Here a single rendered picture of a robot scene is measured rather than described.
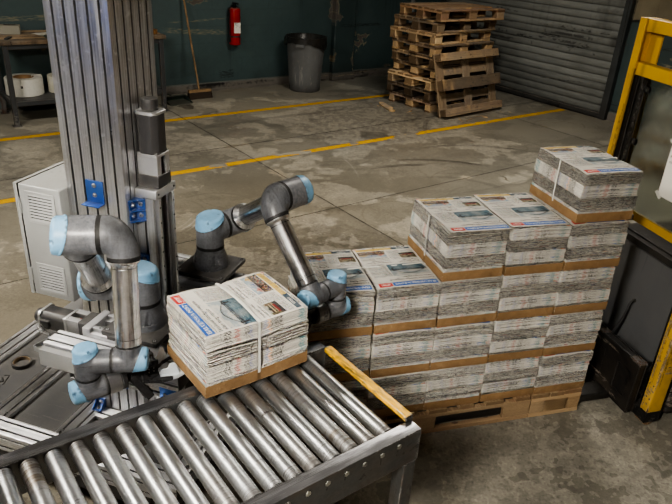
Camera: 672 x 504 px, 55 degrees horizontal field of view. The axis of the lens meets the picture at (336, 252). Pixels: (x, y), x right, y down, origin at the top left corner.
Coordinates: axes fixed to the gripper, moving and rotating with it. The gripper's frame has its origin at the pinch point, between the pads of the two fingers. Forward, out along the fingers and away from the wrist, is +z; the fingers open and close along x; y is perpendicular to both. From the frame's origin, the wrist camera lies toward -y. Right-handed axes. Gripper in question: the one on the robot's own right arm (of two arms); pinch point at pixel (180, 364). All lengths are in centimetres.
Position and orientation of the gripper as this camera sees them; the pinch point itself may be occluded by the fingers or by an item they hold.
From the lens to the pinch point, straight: 227.1
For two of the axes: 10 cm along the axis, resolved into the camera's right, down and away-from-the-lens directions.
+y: 0.5, -9.0, -4.3
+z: 8.1, -2.2, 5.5
